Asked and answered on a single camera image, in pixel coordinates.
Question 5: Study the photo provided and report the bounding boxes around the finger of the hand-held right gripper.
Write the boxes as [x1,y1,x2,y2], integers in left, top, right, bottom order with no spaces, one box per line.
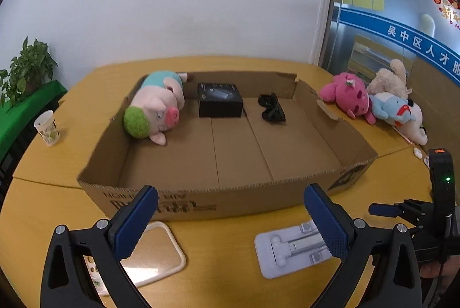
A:
[368,198,435,224]

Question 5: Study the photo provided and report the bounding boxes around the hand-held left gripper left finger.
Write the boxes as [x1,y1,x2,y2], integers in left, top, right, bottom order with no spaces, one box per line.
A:
[40,185,159,308]

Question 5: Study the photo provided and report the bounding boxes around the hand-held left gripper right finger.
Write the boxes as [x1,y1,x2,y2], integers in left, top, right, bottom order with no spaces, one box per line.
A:
[304,182,422,308]

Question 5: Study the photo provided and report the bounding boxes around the white framed mirror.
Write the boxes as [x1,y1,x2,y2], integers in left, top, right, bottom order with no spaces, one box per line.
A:
[83,221,186,298]

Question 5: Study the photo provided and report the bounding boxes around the white phone stand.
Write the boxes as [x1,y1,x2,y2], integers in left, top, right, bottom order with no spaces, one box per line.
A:
[254,221,333,279]

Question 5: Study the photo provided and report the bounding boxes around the large shallow cardboard box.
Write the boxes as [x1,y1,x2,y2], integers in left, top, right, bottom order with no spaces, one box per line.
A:
[76,71,379,222]

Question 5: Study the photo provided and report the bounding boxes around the person's right hand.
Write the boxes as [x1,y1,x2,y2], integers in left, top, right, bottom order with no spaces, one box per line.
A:
[421,263,446,280]

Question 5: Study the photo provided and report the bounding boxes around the white dog plush toy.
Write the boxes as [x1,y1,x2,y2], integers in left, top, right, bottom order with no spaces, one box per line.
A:
[395,98,429,146]

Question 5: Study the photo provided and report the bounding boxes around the wooden desk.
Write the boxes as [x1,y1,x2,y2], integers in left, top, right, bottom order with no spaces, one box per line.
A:
[0,57,442,308]

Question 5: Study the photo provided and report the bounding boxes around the blue elephant plush toy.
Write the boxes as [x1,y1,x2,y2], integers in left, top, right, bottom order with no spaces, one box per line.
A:
[370,93,414,127]

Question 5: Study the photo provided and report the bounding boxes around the pink plush toy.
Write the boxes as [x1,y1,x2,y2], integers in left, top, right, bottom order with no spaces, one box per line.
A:
[319,72,377,125]

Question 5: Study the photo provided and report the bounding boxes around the pig plush toy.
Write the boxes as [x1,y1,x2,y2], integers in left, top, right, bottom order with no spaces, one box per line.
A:
[123,70,189,146]

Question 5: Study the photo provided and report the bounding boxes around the black sunglasses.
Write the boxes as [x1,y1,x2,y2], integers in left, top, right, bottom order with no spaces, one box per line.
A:
[258,93,287,123]

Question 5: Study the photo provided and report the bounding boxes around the beige teddy bear plush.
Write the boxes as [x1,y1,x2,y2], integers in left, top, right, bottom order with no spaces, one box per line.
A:
[367,59,414,100]

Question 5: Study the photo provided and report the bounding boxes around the leaf-print paper cup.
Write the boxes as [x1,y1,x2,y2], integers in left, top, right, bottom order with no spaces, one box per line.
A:
[33,110,61,147]

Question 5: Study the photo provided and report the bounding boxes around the black box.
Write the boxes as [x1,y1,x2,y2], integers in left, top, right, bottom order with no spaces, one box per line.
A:
[198,82,244,118]

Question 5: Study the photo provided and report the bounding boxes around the blue window banner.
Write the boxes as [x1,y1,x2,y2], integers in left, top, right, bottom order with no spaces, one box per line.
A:
[340,4,460,86]

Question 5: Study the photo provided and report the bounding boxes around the large potted green plant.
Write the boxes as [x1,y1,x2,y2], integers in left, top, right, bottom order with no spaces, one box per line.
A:
[0,37,59,107]

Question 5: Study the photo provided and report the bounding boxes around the yellow sticky notes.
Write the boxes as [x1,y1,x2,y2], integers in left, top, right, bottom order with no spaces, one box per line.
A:
[343,0,385,10]

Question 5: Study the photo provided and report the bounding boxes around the black cable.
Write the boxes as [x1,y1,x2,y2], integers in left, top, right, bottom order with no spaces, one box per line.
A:
[428,258,448,308]

